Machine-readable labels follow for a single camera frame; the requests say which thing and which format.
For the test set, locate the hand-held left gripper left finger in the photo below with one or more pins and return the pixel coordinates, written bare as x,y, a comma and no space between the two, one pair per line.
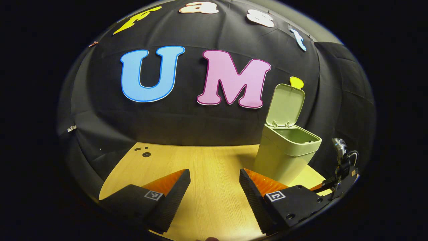
179,190

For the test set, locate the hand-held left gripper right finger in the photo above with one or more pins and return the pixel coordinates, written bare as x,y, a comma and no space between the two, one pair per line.
250,194

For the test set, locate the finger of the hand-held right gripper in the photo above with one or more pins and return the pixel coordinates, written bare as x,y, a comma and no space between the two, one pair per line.
326,184

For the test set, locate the pale green desktop garbage bin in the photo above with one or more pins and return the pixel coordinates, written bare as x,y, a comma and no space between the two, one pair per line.
284,157

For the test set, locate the wooden desktop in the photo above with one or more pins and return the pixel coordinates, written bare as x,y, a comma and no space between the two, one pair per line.
214,174

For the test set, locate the black backdrop cloth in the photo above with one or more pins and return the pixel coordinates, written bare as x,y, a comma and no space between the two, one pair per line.
187,124

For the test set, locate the small white tag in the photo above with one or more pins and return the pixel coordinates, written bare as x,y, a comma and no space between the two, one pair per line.
71,128

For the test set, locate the small orange clip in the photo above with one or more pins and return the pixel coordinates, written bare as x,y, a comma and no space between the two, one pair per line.
93,43

